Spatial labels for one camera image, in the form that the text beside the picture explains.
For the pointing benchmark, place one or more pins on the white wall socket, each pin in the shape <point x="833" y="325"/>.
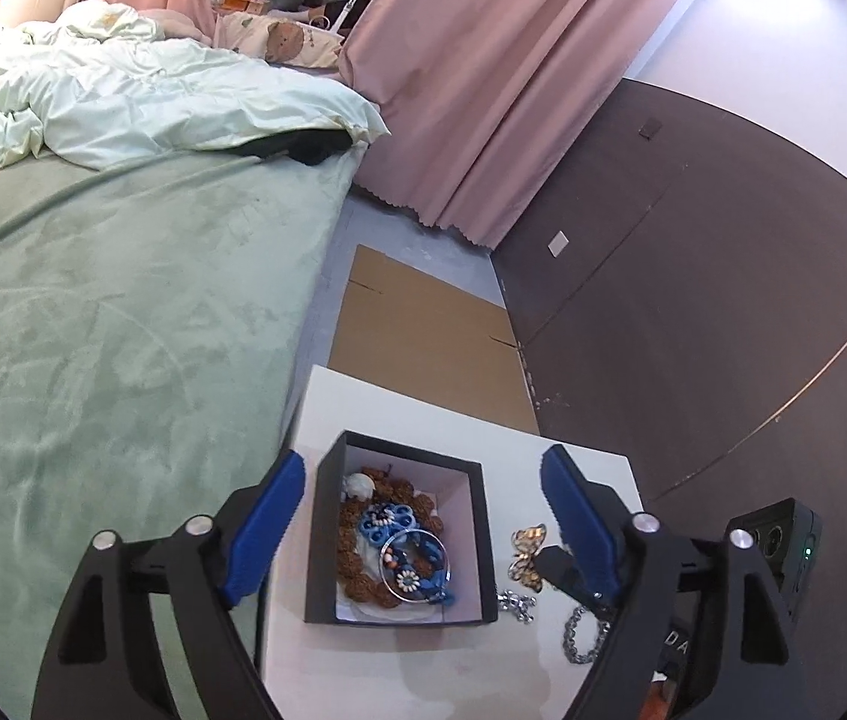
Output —
<point x="557" y="244"/>

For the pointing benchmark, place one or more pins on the patterned pillow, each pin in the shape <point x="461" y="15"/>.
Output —
<point x="278" y="41"/>

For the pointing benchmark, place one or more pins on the pale green duvet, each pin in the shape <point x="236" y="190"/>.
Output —
<point x="103" y="85"/>

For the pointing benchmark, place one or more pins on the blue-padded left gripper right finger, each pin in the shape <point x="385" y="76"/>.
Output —
<point x="587" y="517"/>

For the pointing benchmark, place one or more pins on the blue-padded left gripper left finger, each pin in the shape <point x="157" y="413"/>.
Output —
<point x="254" y="521"/>

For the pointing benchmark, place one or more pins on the black jewelry box white interior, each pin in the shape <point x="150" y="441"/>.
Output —
<point x="418" y="554"/>

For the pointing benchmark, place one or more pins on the red cord white stone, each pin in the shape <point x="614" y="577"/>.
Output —
<point x="359" y="486"/>

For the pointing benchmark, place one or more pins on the flattened cardboard sheet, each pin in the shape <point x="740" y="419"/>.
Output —
<point x="415" y="335"/>

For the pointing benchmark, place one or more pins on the pink curtain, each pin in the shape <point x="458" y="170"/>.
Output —
<point x="483" y="98"/>

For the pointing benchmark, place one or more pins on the green bed blanket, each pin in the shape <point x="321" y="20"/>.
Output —
<point x="149" y="321"/>

